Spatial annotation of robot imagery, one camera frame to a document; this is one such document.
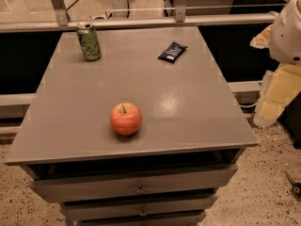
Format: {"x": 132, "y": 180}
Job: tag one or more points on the black tool on floor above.
{"x": 296, "y": 187}

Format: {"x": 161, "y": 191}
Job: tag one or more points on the red apple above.
{"x": 125, "y": 118}

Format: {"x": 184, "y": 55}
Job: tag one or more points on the middle grey drawer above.
{"x": 138, "y": 208}

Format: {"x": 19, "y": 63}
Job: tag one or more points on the grey drawer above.
{"x": 189, "y": 218}
{"x": 133, "y": 184}
{"x": 138, "y": 208}

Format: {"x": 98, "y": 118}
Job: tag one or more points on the green soda can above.
{"x": 89, "y": 43}

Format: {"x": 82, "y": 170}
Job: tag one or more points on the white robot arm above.
{"x": 285, "y": 36}

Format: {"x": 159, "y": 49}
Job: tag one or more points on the grey drawer cabinet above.
{"x": 143, "y": 136}

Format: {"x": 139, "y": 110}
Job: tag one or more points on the metal railing frame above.
{"x": 64, "y": 15}

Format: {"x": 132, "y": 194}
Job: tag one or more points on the top grey drawer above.
{"x": 133, "y": 184}

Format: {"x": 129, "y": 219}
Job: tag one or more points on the bottom grey drawer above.
{"x": 189, "y": 218}

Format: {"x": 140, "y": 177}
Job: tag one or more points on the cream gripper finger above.
{"x": 262, "y": 40}
{"x": 278, "y": 89}

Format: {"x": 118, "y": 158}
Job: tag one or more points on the dark blue snack packet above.
{"x": 173, "y": 52}

